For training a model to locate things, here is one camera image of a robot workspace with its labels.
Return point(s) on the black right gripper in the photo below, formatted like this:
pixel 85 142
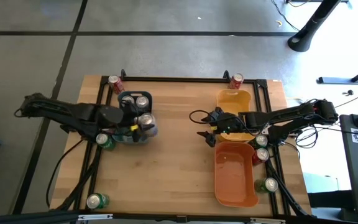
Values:
pixel 232 124

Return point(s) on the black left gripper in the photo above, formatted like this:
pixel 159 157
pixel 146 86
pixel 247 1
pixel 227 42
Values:
pixel 129 118

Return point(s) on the white lemon soda can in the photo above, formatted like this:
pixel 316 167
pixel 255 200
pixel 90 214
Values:
pixel 142 101
pixel 147 119
pixel 128 99

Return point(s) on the dark teal plastic bin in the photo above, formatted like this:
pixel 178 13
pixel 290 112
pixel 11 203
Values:
pixel 146 140

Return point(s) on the yellow plastic bin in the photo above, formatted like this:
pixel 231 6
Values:
pixel 233 102

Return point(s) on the green soda can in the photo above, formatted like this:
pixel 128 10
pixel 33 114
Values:
pixel 104 140
pixel 269 185
pixel 96 201
pixel 260 141

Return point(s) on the red cola can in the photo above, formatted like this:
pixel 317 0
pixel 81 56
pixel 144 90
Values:
pixel 235 82
pixel 117 85
pixel 260 155

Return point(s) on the orange plastic bin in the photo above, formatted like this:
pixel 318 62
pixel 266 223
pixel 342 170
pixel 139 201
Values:
pixel 233 174

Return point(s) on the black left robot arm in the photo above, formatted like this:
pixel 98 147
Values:
pixel 73 112

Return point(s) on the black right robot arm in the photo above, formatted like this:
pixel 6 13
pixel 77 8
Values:
pixel 291 113

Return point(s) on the pale blue floor box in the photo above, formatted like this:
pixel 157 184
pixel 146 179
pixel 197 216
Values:
pixel 322 182

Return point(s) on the small yellow scrap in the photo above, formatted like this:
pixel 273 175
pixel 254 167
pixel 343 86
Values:
pixel 278 22

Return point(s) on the black desk foot bar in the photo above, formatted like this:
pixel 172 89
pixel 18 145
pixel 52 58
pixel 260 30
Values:
pixel 337 81

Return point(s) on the black cart foot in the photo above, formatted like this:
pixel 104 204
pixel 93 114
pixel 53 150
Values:
pixel 328 199

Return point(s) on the black tubular stand leg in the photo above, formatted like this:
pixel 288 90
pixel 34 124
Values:
pixel 309 28

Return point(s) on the small black floor knob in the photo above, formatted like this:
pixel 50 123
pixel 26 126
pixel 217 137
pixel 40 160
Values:
pixel 349 92

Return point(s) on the black rig crossbar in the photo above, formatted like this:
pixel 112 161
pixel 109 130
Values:
pixel 26 217

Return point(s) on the black aluminium table frame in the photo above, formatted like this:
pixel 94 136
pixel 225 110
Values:
pixel 182 79

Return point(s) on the small black camera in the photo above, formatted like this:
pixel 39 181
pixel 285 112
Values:
pixel 181 219

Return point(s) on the silver crossbar bracket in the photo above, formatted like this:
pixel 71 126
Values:
pixel 267 221
pixel 95 216

